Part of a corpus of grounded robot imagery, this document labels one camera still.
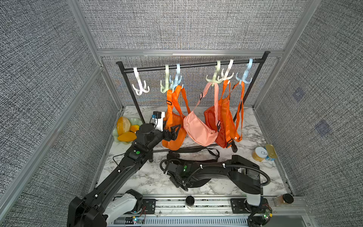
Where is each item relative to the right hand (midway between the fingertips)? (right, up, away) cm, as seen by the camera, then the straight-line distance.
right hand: (174, 175), depth 83 cm
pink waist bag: (+14, +28, +3) cm, 31 cm away
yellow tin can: (+53, +12, +4) cm, 54 cm away
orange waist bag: (+4, +39, -7) cm, 40 cm away
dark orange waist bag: (+31, +24, +1) cm, 40 cm away
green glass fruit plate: (-30, +32, +20) cm, 49 cm away
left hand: (+1, +31, -12) cm, 34 cm away
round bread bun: (-36, +29, +14) cm, 48 cm away
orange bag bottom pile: (-3, +33, -11) cm, 35 cm away
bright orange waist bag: (+37, +34, -3) cm, 50 cm away
